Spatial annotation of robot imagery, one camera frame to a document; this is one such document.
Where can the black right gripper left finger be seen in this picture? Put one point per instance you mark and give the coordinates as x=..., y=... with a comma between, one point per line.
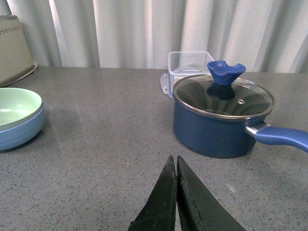
x=159, y=212

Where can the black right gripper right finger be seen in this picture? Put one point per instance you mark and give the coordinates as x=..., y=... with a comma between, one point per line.
x=198, y=208

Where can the blue bowl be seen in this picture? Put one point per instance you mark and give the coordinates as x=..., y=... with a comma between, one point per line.
x=20, y=134

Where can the green bowl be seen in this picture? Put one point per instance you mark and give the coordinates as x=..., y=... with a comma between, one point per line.
x=17, y=106

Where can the blue saucepan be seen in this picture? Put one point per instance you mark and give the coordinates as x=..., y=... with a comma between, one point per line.
x=225, y=138

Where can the glass lid with blue knob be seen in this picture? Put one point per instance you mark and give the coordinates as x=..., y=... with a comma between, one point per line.
x=223, y=94

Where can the clear plastic container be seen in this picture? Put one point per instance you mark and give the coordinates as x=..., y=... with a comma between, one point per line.
x=184, y=64

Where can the cream toaster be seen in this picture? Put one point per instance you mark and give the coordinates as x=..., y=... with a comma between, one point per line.
x=16, y=60

